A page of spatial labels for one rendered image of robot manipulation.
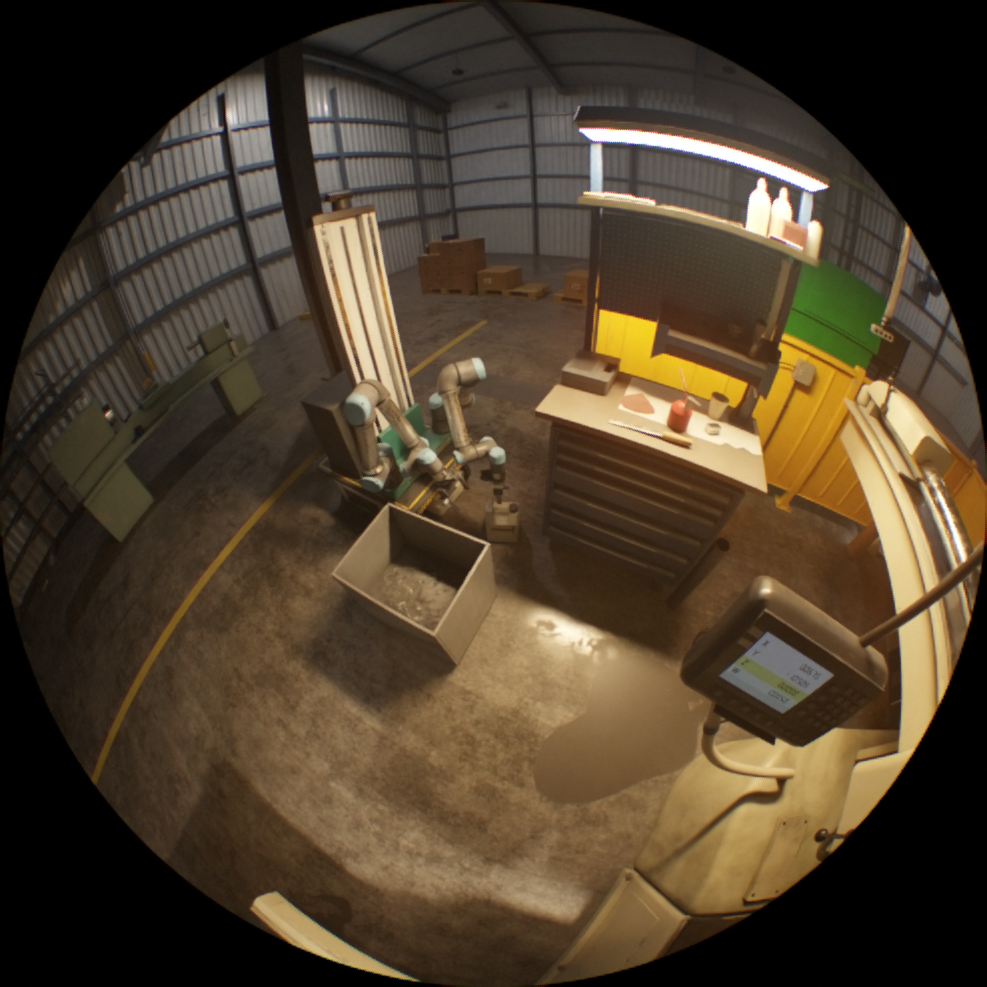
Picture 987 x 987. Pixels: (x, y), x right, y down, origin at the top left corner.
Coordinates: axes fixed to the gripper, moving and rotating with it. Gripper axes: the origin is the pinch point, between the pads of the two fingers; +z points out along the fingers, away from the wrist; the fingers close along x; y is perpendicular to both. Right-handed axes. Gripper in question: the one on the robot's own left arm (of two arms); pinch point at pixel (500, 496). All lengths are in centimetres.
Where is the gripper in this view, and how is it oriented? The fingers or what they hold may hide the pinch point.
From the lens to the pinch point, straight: 174.9
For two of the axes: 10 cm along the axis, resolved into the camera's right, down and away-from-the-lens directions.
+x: 1.0, -7.5, 6.6
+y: 9.9, 0.4, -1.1
